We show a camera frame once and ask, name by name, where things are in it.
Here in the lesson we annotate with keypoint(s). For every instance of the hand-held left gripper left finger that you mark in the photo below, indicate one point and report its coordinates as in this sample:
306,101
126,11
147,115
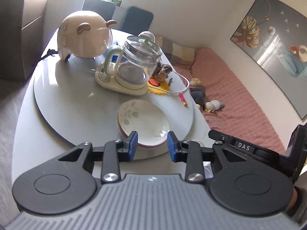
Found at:
133,146

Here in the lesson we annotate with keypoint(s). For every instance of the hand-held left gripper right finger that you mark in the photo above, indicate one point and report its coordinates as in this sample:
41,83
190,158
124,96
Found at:
171,146

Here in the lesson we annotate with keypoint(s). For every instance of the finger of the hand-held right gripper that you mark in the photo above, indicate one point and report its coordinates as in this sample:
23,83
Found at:
217,135

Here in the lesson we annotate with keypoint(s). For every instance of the white plate leaf print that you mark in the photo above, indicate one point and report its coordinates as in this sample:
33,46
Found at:
144,122

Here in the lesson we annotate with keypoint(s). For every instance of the white duck plush toy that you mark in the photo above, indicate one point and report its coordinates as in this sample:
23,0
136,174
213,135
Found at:
213,106

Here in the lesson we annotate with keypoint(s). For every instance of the pink blanket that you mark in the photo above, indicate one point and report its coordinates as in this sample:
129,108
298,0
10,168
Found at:
235,100

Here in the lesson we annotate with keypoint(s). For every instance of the dark grey plush toy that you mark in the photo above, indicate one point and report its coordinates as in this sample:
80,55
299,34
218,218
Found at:
197,94

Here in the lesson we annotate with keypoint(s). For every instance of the red lighter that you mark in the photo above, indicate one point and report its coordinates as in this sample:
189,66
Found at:
182,99

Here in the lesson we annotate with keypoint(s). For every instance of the yellow sunflower mat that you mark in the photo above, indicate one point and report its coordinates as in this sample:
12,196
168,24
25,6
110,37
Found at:
158,90

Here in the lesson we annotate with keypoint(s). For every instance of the beige plush toy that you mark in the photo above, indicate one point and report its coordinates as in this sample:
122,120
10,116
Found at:
194,82

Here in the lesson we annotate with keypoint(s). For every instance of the cream kettle base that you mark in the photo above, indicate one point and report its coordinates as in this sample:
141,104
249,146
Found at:
112,83

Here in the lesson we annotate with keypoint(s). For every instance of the glass lazy susan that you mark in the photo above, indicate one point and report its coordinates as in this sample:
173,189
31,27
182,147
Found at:
72,115

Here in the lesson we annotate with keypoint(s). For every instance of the brown dog figurine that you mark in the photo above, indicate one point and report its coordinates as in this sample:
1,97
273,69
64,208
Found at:
164,71

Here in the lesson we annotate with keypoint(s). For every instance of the glass kettle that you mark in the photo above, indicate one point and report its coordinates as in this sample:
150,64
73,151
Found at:
136,60

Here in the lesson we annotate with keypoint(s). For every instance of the checked pillow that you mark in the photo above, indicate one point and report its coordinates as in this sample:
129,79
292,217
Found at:
177,52

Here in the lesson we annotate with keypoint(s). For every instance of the beige bear-ear helmet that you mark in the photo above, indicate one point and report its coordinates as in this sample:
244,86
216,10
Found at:
81,38

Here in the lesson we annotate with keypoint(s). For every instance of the dark blue chair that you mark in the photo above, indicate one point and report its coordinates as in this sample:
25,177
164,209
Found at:
136,19
98,9

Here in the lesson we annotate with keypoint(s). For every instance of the green box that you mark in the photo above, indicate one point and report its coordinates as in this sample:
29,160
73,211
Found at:
117,2

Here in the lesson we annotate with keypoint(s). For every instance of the brown cabinet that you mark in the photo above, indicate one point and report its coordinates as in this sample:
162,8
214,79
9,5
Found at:
19,28

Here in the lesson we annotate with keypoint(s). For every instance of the framed leaf wall picture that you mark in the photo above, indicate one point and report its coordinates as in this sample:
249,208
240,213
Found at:
271,40

